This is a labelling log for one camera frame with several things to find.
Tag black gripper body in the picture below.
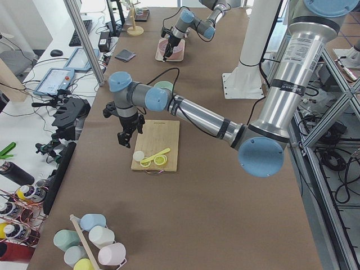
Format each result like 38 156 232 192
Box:
161 26 182 50
102 102 144 134

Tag pink bowl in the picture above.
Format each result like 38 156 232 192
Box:
158 38 185 56

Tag mint green bowl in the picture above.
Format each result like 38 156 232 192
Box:
154 80 173 91

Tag cream plastic tray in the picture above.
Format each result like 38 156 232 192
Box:
155 43 186 62

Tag bamboo cutting board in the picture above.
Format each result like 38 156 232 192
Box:
130 120 180 172

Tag wooden cup rack stand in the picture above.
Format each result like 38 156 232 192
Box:
124 0 144 36

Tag lemon slices stack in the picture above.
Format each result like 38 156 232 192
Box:
153 154 168 166

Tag grey folded cloth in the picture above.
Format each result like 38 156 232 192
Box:
115 49 136 62

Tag black gripper stand parts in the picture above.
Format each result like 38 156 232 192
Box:
51 97 91 141

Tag black power adapter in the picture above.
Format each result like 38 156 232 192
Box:
98 31 111 52

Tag blue teach pendant upper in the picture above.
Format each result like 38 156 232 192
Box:
64 48 91 73

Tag blue teach pendant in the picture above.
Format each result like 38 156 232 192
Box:
33 68 75 96
64 48 91 73

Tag blue teach pendant lower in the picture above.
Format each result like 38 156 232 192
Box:
33 68 75 96

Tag light blue cup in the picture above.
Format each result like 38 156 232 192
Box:
80 214 106 232

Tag black keyboard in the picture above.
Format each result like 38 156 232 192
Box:
68 19 93 47

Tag white cup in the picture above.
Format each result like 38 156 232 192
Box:
88 226 115 249

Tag black computer mouse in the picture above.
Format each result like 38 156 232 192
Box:
50 49 63 57

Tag yellow bottle with label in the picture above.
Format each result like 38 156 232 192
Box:
19 185 47 203

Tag pink cup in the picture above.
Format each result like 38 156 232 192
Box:
98 242 127 266

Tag mint green cup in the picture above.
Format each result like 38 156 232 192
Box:
53 229 80 252

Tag black water bottle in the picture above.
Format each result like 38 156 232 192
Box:
1 159 34 186

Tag green clamp tool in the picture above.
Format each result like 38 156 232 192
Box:
0 142 16 159

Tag grey blue cup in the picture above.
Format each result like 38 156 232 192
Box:
64 246 88 267

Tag yellow cup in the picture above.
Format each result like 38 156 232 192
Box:
73 258 94 270

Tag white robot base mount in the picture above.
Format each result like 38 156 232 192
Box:
222 0 282 100

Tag aluminium frame post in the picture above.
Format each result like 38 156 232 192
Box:
63 0 105 86

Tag copper wire bottle rack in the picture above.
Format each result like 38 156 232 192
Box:
1 181 49 248

